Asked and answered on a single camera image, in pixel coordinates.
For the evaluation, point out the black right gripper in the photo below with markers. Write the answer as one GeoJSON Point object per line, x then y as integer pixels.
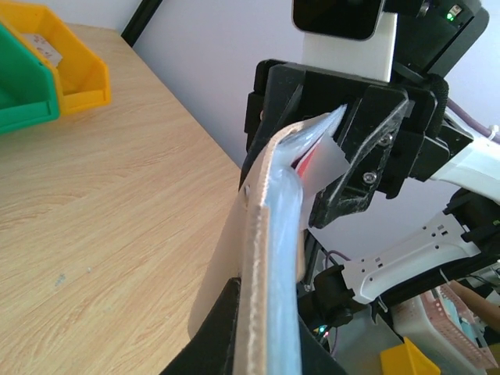
{"type": "Point", "coordinates": [287, 92]}

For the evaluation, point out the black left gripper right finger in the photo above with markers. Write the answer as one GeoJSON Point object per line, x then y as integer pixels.
{"type": "Point", "coordinates": [315, 359]}

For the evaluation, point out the black frame post right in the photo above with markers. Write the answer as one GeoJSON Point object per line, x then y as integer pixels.
{"type": "Point", "coordinates": [140, 20]}

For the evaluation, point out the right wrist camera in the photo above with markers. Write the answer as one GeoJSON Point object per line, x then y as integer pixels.
{"type": "Point", "coordinates": [352, 37]}

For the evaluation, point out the cream leather card holder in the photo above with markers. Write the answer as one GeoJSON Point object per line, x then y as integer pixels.
{"type": "Point", "coordinates": [259, 244]}

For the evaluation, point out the grey card in yellow bin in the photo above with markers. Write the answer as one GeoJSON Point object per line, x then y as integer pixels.
{"type": "Point", "coordinates": [44, 48]}

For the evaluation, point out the pink perforated tray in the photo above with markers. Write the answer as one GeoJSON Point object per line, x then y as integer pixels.
{"type": "Point", "coordinates": [449, 332]}

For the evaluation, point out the small yellow bin off-table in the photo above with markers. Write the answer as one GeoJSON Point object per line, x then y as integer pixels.
{"type": "Point", "coordinates": [406, 359]}

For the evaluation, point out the green bin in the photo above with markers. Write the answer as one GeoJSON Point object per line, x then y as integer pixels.
{"type": "Point", "coordinates": [28, 91]}

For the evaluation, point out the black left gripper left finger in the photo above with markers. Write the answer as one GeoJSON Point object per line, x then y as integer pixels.
{"type": "Point", "coordinates": [211, 350]}

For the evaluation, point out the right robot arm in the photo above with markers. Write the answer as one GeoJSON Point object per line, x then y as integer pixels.
{"type": "Point", "coordinates": [431, 37]}

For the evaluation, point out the yellow bin at back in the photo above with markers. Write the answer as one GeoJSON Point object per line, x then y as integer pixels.
{"type": "Point", "coordinates": [81, 77]}

